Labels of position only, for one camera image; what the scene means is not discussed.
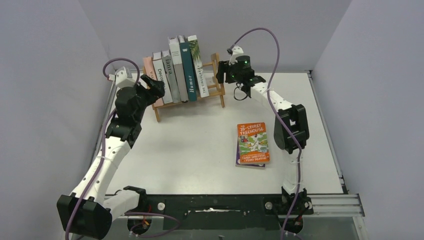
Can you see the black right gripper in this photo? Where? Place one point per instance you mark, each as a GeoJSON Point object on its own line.
{"type": "Point", "coordinates": [221, 72]}

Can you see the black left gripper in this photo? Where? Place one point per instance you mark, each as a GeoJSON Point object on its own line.
{"type": "Point", "coordinates": [156, 90]}

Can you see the pink Warm Chord book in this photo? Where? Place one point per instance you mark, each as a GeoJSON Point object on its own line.
{"type": "Point", "coordinates": [150, 71]}

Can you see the wooden book rack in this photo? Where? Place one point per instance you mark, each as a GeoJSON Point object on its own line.
{"type": "Point", "coordinates": [215, 88]}

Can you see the white booklet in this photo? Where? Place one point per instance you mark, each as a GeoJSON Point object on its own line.
{"type": "Point", "coordinates": [198, 65]}

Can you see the brown Decorate Furniture book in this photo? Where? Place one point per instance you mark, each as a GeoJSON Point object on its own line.
{"type": "Point", "coordinates": [162, 76]}

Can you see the grey magazine-style book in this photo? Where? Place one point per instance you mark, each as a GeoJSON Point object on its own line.
{"type": "Point", "coordinates": [171, 76]}

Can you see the teal book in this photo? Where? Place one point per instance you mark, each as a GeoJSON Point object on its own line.
{"type": "Point", "coordinates": [187, 62]}

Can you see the large grey white book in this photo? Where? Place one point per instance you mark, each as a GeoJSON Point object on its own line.
{"type": "Point", "coordinates": [175, 52]}

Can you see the orange Treehouse book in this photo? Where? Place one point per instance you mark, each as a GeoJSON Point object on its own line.
{"type": "Point", "coordinates": [253, 143]}

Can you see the purple book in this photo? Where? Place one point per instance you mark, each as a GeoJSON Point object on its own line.
{"type": "Point", "coordinates": [238, 163]}

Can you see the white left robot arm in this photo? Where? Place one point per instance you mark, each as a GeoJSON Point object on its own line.
{"type": "Point", "coordinates": [86, 211]}

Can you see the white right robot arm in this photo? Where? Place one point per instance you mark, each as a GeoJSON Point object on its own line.
{"type": "Point", "coordinates": [291, 129]}

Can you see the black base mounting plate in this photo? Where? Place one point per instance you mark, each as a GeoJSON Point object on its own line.
{"type": "Point", "coordinates": [227, 211]}

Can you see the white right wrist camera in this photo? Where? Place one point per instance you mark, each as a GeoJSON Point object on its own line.
{"type": "Point", "coordinates": [235, 51]}

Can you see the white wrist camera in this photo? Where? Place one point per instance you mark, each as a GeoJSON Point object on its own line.
{"type": "Point", "coordinates": [235, 51]}
{"type": "Point", "coordinates": [122, 78]}

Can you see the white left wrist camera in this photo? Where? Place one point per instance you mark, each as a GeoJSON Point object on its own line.
{"type": "Point", "coordinates": [122, 78]}

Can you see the aluminium frame rail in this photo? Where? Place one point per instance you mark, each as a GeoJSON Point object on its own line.
{"type": "Point", "coordinates": [192, 151]}

